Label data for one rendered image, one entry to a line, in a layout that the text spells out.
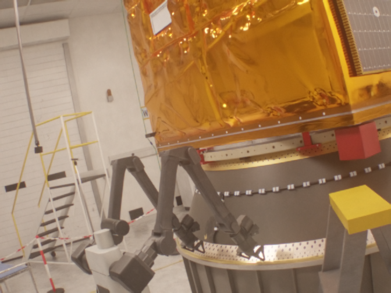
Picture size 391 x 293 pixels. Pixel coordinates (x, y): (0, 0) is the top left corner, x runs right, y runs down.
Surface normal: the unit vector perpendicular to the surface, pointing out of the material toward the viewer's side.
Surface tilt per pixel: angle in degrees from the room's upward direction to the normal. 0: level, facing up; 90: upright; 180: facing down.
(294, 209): 62
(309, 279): 90
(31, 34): 90
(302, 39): 88
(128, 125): 90
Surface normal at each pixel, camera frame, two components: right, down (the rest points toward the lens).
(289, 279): -0.48, 0.15
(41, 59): 0.51, -0.08
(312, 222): -0.43, -0.34
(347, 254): -0.18, 0.03
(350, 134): -0.84, 0.22
